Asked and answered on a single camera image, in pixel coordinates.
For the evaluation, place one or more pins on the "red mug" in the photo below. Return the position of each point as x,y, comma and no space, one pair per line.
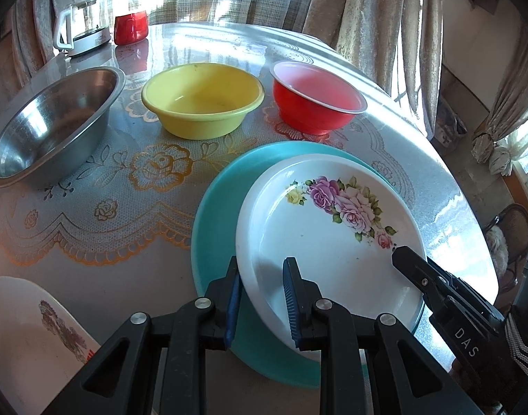
130,30

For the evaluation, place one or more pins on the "grey plastic bag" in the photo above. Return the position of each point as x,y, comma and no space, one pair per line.
450,121

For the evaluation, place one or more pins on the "stainless steel bowl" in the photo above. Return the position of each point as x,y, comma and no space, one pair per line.
52,116

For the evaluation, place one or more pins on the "teal plate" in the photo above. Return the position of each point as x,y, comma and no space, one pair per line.
216,224

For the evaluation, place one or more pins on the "glass electric kettle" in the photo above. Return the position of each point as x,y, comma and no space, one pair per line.
89,41

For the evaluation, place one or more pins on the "tied-back grey curtain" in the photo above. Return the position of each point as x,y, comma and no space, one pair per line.
502,108

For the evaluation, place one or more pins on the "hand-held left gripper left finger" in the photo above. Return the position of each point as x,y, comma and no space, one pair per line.
233,311

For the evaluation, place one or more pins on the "red plastic bowl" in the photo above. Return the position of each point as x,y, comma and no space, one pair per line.
307,112

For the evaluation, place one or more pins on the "yellow plastic bowl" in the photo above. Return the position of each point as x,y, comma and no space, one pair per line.
203,103

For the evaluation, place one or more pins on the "white bowl with red print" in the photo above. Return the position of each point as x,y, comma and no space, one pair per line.
22,346

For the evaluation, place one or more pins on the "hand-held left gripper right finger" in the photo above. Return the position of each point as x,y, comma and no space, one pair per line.
291,307

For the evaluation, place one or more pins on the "floral plastic tablecloth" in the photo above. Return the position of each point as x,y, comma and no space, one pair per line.
117,233

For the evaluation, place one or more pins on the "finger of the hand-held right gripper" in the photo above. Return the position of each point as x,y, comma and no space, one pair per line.
467,292
415,270

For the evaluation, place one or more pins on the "white plate with rose print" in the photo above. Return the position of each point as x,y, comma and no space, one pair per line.
324,246

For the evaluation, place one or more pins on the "dark bentwood chair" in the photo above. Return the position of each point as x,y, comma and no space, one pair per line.
521,215

